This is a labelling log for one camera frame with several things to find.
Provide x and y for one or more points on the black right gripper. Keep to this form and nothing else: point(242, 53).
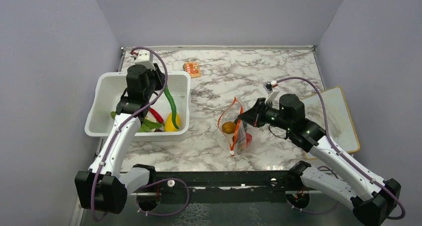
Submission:
point(255, 115)

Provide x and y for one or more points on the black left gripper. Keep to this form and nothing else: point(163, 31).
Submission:
point(159, 75)

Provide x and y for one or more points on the green chili pepper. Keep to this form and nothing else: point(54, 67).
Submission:
point(170, 101)

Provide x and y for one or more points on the clear orange-zipper zip bag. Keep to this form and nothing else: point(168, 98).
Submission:
point(231, 113)

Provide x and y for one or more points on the brown kiwi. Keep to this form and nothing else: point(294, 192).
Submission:
point(228, 127)

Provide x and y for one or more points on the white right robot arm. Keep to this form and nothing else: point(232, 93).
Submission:
point(369, 196)

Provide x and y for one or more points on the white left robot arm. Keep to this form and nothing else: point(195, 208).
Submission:
point(102, 187)

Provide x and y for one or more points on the white plastic bin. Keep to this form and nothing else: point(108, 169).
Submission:
point(110, 87)

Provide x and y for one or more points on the red chili pepper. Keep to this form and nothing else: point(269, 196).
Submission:
point(156, 115)

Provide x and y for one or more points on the green leaf vegetable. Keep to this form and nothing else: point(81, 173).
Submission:
point(150, 125)

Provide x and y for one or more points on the yellow mango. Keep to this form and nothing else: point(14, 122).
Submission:
point(173, 123)

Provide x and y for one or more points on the white board yellow rim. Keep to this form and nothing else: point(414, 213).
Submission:
point(340, 125)

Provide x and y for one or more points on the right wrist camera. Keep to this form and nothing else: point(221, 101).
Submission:
point(272, 91)

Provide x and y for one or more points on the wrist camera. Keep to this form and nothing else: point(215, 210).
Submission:
point(272, 91)
point(144, 58)

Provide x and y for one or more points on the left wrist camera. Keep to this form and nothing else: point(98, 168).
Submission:
point(144, 58)

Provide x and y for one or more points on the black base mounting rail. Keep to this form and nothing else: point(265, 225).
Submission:
point(220, 187)

